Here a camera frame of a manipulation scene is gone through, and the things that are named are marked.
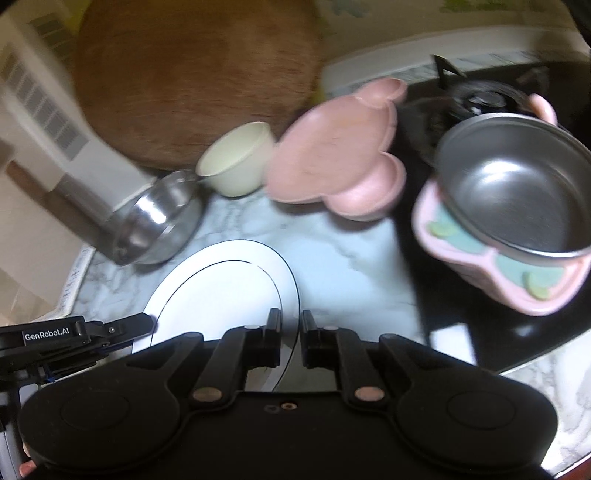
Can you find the round wooden cutting board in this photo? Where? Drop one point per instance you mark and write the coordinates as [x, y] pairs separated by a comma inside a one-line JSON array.
[[159, 81]]

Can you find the dark steel pot bowl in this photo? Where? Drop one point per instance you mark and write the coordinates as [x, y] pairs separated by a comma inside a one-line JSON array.
[[518, 184]]

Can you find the person's left hand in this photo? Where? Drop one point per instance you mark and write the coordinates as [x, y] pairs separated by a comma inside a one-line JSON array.
[[27, 467]]

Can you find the cream ceramic bowl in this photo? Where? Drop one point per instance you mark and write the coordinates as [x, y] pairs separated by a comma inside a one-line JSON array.
[[235, 164]]

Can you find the cleaver knife with wooden handle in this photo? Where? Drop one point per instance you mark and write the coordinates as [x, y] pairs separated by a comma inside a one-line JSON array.
[[100, 234]]

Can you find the stainless steel bowl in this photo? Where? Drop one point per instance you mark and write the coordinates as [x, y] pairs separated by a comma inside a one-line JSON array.
[[159, 222]]

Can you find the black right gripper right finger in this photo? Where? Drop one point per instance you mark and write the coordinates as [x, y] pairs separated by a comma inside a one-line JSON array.
[[341, 351]]

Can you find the white vented appliance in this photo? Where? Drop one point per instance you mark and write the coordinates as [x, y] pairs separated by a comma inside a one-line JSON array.
[[37, 48]]

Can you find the white round plate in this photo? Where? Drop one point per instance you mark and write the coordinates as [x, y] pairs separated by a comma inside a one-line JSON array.
[[230, 284]]

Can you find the black gas stove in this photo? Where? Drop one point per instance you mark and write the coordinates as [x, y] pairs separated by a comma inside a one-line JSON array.
[[502, 338]]

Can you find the pink mouse-shaped plate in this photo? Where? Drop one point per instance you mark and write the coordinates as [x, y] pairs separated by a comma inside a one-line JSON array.
[[338, 154]]

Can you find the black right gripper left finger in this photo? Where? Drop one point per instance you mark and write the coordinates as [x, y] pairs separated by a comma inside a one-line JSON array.
[[240, 350]]

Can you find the pink divided kids tray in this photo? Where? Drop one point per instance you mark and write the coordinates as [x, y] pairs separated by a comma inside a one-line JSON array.
[[531, 289]]

